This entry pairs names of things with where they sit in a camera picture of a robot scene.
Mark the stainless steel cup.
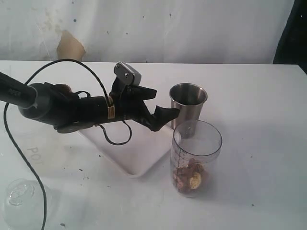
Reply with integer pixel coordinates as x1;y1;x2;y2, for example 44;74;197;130
169;83;208;138

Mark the brown wooden cup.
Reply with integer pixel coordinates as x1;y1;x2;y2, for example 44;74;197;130
55;84;72;94

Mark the clear measuring cup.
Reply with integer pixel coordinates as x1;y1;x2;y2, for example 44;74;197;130
170;120;223;197

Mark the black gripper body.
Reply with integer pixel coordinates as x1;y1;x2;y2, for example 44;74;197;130
109;79;150;126

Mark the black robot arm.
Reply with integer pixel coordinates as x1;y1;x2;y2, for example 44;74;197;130
0;70;179;133

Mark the black cable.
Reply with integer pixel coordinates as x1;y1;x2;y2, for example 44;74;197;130
3;59;132;230

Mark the white rectangular tray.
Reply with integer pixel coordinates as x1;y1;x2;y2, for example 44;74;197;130
79;120;173;178

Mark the translucent plastic POT container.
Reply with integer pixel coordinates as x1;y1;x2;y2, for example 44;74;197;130
7;104;83;179

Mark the clear dome lid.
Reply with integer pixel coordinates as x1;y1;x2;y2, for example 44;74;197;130
0;178;60;228

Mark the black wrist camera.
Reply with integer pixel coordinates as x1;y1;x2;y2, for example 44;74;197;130
114;62;142;86

